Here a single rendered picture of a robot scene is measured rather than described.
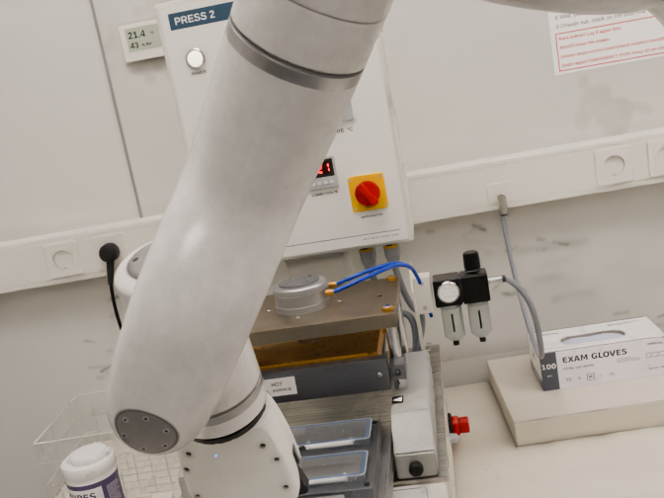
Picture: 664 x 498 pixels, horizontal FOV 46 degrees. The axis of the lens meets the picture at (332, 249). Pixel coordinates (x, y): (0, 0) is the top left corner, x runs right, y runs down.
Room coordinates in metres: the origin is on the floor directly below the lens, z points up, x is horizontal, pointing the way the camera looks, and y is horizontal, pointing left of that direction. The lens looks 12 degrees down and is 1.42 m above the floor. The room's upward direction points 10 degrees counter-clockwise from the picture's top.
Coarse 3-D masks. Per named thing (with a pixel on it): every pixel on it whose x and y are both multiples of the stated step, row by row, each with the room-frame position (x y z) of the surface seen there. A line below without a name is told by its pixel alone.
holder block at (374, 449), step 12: (372, 444) 0.86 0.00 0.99; (372, 456) 0.83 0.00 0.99; (372, 468) 0.80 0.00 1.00; (372, 480) 0.77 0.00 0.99; (312, 492) 0.77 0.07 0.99; (324, 492) 0.77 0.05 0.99; (336, 492) 0.76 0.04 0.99; (348, 492) 0.76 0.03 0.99; (360, 492) 0.76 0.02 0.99; (372, 492) 0.76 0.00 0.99
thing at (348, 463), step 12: (312, 456) 0.83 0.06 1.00; (324, 456) 0.83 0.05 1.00; (336, 456) 0.82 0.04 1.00; (348, 456) 0.82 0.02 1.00; (360, 456) 0.81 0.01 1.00; (312, 468) 0.81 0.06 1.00; (324, 468) 0.80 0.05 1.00; (336, 468) 0.80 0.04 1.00; (348, 468) 0.79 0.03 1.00; (360, 468) 0.79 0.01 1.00
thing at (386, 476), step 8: (384, 432) 0.93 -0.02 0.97; (384, 440) 0.91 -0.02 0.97; (384, 448) 0.89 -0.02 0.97; (392, 448) 0.91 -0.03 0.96; (384, 456) 0.87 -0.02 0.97; (392, 456) 0.89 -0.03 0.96; (384, 464) 0.85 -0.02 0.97; (392, 464) 0.88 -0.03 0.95; (384, 472) 0.83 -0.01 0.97; (392, 472) 0.87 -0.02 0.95; (384, 480) 0.81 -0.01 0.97; (392, 480) 0.85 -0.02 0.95; (384, 488) 0.80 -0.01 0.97; (392, 488) 0.84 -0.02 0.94; (328, 496) 0.73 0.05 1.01; (336, 496) 0.73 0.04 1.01; (344, 496) 0.73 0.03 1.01; (384, 496) 0.78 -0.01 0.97
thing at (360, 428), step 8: (320, 424) 0.92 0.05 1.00; (328, 424) 0.91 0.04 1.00; (336, 424) 0.91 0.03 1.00; (344, 424) 0.91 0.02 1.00; (352, 424) 0.90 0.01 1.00; (360, 424) 0.90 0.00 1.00; (368, 424) 0.89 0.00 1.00; (296, 432) 0.91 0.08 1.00; (304, 432) 0.90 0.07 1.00; (312, 432) 0.90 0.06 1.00; (320, 432) 0.90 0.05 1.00; (328, 432) 0.89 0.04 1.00; (336, 432) 0.89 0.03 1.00; (344, 432) 0.88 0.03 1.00; (352, 432) 0.88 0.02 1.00; (360, 432) 0.88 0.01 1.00; (368, 432) 0.87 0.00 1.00; (296, 440) 0.89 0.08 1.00; (304, 440) 0.88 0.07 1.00; (312, 440) 0.88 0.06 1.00; (320, 440) 0.87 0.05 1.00; (328, 440) 0.87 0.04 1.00; (336, 440) 0.87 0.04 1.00; (344, 440) 0.86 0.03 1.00
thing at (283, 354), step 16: (336, 336) 1.08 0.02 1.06; (352, 336) 1.07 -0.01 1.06; (368, 336) 1.06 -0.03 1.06; (384, 336) 1.13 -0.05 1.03; (256, 352) 1.08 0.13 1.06; (272, 352) 1.06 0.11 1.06; (288, 352) 1.05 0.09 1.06; (304, 352) 1.04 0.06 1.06; (320, 352) 1.03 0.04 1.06; (336, 352) 1.02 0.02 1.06; (352, 352) 1.00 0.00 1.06; (368, 352) 0.99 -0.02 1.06; (384, 352) 1.09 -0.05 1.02; (272, 368) 1.01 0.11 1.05
